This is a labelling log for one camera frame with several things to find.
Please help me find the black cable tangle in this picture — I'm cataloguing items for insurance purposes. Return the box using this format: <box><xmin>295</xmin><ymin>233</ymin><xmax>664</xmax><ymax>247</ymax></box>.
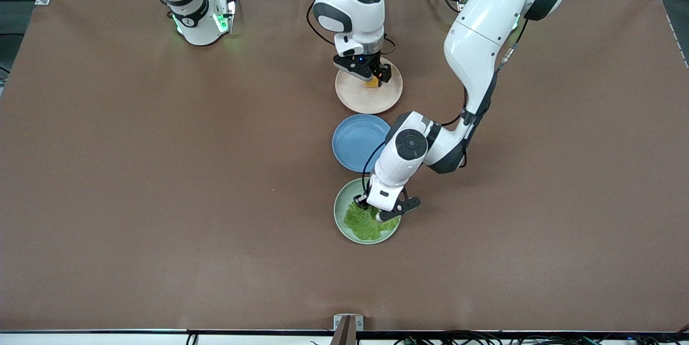
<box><xmin>393</xmin><ymin>329</ymin><xmax>689</xmax><ymax>345</ymax></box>

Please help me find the brown table cover mat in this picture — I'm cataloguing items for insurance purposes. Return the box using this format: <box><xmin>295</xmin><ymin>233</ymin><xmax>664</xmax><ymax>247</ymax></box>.
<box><xmin>0</xmin><ymin>0</ymin><xmax>689</xmax><ymax>333</ymax></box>

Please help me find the light green round plate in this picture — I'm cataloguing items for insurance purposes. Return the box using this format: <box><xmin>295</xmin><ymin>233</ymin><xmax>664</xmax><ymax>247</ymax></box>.
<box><xmin>334</xmin><ymin>177</ymin><xmax>403</xmax><ymax>245</ymax></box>

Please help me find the beige round plate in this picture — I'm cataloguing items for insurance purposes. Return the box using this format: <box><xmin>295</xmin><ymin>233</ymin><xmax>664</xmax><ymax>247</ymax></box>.
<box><xmin>335</xmin><ymin>57</ymin><xmax>403</xmax><ymax>115</ymax></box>

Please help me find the blue round plate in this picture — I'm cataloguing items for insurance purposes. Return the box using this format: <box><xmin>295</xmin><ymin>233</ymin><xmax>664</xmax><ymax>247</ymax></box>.
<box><xmin>332</xmin><ymin>114</ymin><xmax>392</xmax><ymax>173</ymax></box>

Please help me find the metal table edge bracket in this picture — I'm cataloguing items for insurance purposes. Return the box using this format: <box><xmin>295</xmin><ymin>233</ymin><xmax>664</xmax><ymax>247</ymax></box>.
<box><xmin>333</xmin><ymin>314</ymin><xmax>364</xmax><ymax>345</ymax></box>

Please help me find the green lettuce leaf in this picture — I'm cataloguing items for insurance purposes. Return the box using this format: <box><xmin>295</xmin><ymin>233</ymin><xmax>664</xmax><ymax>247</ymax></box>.
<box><xmin>344</xmin><ymin>200</ymin><xmax>400</xmax><ymax>242</ymax></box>

